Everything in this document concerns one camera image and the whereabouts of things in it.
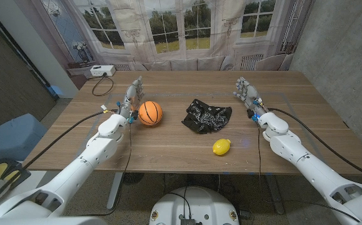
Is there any orange toy basketball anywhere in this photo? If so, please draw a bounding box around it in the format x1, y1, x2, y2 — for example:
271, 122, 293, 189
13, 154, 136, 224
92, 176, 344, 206
138, 101, 164, 127

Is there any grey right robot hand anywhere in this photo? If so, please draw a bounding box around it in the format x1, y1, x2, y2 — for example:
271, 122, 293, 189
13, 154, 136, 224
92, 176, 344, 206
233, 77, 268, 121

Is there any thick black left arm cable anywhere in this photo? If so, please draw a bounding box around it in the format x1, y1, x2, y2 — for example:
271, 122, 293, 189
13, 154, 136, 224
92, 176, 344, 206
0, 109, 119, 213

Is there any black round fan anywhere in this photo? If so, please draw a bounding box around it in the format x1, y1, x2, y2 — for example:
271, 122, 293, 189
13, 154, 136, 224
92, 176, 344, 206
123, 172, 145, 186

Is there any grey table leg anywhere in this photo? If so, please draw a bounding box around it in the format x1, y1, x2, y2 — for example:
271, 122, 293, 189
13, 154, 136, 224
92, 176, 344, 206
264, 174, 285, 215

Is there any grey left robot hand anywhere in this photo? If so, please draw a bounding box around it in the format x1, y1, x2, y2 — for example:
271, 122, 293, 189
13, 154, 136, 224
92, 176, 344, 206
118, 76, 145, 123

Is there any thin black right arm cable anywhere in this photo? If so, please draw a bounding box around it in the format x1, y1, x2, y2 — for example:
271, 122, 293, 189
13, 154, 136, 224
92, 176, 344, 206
255, 121, 361, 223

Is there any white left shoulder cover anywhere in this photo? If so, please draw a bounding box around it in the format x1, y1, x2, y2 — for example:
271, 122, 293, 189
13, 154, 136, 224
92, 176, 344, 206
0, 216, 107, 225

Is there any white power strip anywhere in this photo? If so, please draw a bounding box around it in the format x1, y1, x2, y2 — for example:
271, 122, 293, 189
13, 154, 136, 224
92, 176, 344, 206
89, 64, 117, 78

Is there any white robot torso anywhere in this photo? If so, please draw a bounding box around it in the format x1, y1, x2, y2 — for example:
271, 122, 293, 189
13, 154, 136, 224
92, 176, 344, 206
148, 186, 240, 225

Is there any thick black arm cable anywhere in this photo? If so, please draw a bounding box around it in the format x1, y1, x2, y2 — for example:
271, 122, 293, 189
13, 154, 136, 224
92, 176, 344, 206
267, 107, 362, 183
0, 109, 119, 213

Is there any yellow toy lemon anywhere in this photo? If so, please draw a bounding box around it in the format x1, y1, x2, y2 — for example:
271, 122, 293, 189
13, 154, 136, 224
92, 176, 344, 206
212, 138, 232, 156

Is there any black power strip cable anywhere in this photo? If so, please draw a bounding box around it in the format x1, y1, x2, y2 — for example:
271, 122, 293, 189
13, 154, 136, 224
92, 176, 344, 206
91, 73, 115, 97

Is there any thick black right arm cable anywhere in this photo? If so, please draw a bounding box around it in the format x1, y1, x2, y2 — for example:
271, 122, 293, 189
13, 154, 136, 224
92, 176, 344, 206
267, 107, 362, 183

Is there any printed window backdrop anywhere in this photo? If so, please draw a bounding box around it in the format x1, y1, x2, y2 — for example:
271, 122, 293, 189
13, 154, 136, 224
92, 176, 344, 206
14, 0, 316, 72

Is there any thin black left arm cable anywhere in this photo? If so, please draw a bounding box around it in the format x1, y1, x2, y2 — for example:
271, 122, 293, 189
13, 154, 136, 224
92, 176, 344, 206
74, 122, 133, 217

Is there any black torso cable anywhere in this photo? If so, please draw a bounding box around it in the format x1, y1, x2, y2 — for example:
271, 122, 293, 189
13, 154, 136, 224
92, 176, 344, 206
167, 186, 191, 219

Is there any white table leg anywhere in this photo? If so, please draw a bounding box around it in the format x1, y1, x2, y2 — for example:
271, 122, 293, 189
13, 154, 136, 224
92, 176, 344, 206
106, 172, 124, 210

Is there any black paisley bandana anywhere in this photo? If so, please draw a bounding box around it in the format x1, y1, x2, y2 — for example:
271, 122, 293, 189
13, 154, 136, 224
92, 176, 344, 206
181, 99, 233, 135

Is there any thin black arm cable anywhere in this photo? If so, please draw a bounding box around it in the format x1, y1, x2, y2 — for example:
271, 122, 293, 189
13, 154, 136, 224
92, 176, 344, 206
74, 122, 133, 217
255, 121, 361, 223

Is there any white floor platform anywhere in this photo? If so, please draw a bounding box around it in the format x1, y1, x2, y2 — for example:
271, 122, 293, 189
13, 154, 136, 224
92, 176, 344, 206
11, 170, 56, 195

